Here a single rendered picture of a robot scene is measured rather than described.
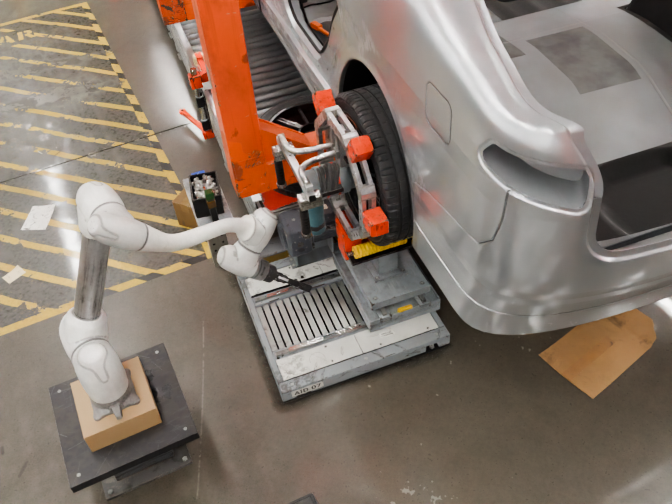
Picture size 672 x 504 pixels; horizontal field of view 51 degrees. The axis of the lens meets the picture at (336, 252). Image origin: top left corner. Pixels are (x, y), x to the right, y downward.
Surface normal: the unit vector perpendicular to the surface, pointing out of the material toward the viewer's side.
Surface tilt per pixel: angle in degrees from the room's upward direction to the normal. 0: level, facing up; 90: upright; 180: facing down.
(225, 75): 90
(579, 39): 1
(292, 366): 0
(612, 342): 2
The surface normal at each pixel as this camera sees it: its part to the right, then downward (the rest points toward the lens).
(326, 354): -0.07, -0.70
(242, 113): 0.35, 0.65
